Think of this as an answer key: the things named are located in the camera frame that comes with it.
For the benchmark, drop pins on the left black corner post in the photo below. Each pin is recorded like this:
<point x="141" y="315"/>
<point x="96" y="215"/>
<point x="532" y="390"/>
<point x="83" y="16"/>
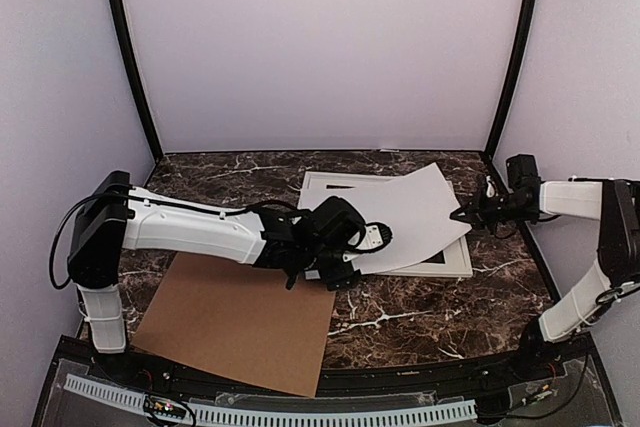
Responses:
<point x="128" y="57"/>

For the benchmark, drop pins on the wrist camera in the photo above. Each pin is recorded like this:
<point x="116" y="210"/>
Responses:
<point x="376" y="237"/>
<point x="489" y="188"/>

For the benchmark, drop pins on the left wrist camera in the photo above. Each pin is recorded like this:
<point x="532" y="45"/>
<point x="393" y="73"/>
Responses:
<point x="376" y="237"/>

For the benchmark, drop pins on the brown cardboard backing board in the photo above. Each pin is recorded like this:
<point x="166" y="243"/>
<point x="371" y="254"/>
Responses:
<point x="240" y="323"/>

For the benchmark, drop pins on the black corner post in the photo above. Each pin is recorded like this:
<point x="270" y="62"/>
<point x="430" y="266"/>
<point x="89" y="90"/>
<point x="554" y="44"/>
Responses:
<point x="128" y="57"/>
<point x="512" y="74"/>

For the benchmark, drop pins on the dark landscape photo print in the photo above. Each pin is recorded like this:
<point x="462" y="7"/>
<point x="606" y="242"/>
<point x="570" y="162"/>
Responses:
<point x="415" y="217"/>

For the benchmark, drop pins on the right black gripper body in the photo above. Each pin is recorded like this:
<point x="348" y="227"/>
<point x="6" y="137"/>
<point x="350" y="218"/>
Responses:
<point x="492" y="212"/>

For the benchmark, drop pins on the white picture frame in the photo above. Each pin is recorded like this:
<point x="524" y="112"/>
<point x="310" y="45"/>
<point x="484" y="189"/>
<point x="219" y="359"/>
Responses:
<point x="460" y="262"/>

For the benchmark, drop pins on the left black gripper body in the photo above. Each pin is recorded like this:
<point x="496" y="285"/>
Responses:
<point x="334" y="278"/>

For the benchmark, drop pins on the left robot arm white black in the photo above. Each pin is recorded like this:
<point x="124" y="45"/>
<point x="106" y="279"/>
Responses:
<point x="120" y="216"/>

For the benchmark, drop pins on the small green circuit board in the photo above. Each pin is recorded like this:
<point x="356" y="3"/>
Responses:
<point x="162" y="407"/>

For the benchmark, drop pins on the black front rail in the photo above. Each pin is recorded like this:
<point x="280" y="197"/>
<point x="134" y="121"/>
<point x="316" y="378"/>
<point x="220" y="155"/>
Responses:
<point x="478" y="375"/>

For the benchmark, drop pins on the white slotted cable duct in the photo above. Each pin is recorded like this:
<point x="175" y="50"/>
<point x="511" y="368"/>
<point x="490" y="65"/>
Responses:
<point x="203" y="414"/>

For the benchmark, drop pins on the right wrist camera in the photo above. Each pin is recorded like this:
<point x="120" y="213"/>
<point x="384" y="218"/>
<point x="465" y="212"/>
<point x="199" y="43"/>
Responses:
<point x="489" y="188"/>

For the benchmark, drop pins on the right black corner post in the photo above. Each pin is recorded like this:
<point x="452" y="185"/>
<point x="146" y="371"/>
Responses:
<point x="512" y="74"/>

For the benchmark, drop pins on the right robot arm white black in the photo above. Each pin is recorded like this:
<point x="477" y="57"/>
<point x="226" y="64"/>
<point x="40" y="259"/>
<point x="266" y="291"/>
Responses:
<point x="609" y="206"/>

